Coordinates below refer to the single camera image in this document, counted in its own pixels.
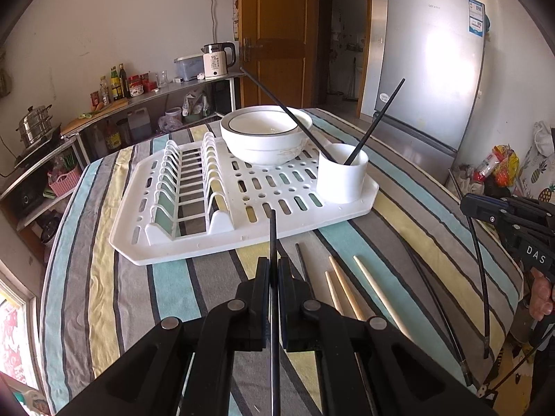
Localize white plastic dish rack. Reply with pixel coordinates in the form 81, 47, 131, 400
109, 132, 380, 267

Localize wooden cutting board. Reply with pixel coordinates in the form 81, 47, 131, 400
63, 99, 130, 135

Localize oil bottle yellow label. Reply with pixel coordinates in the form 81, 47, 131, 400
104, 120, 122, 152

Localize white electric kettle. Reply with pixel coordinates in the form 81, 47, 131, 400
200, 42, 237, 80

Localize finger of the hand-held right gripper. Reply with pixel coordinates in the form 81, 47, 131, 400
505, 198, 555, 226
460, 194, 527, 232

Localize pineapple print cushion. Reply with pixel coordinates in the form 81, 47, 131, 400
518, 143, 555, 202

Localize crumpled plastic bags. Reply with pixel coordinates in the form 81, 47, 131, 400
182, 89, 213, 118

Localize wooden chopstick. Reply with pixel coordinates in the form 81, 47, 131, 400
328, 255, 366, 321
353, 255, 415, 341
325, 271, 344, 315

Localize clear plastic jug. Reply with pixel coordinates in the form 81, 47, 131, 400
127, 110, 152, 141

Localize pink plastic basket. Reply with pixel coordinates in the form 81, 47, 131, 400
48, 167, 82, 197

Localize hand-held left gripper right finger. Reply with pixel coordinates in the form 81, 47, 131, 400
277, 257, 499, 416

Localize wooden door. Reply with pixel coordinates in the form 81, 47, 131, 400
238, 0, 322, 109

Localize black gas stove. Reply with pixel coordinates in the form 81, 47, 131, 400
15, 125, 63, 167

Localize silver refrigerator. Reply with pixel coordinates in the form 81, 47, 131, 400
373, 0, 486, 187

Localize person's right hand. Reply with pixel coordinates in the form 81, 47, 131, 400
530, 266, 555, 321

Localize white bowl with black rim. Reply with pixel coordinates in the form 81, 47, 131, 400
228, 108, 311, 136

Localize large white bowl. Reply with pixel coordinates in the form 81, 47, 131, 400
220, 105, 314, 166

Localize white utensil cup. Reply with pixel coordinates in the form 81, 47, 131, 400
316, 143, 369, 203

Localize white plastic bag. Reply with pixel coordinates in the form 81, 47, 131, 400
532, 120, 555, 157

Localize metal kitchen counter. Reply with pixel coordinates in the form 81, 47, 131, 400
0, 71, 246, 235

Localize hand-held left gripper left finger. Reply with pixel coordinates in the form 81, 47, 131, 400
56, 257, 272, 416

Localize window frame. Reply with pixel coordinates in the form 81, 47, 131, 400
0, 264, 44, 404

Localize clear storage box blue lid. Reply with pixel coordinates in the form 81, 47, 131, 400
174, 54, 205, 82

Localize steel steamer pot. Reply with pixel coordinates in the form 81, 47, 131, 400
16, 105, 53, 148

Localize red yellow snack bags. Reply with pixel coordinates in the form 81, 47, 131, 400
472, 145, 520, 187

